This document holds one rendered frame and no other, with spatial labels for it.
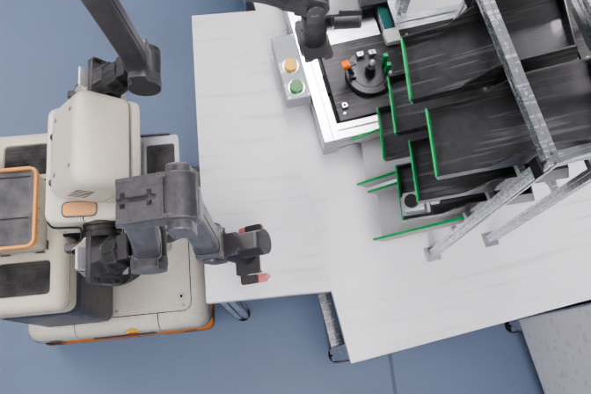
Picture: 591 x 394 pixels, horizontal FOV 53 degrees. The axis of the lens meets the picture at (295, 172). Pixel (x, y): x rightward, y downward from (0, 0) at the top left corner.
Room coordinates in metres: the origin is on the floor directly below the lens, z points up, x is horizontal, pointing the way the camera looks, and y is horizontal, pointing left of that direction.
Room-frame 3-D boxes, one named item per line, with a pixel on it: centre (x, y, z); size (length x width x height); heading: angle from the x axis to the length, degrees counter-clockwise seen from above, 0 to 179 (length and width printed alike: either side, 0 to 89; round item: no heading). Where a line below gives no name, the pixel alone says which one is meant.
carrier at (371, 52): (0.81, -0.20, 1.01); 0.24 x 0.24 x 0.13; 16
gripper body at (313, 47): (0.71, -0.03, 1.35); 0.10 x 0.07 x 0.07; 16
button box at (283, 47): (0.83, 0.02, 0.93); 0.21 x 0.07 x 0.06; 16
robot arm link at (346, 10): (0.71, -0.07, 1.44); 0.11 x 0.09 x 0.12; 96
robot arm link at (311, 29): (0.71, -0.03, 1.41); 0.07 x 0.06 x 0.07; 96
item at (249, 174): (0.65, -0.06, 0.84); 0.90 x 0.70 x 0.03; 7
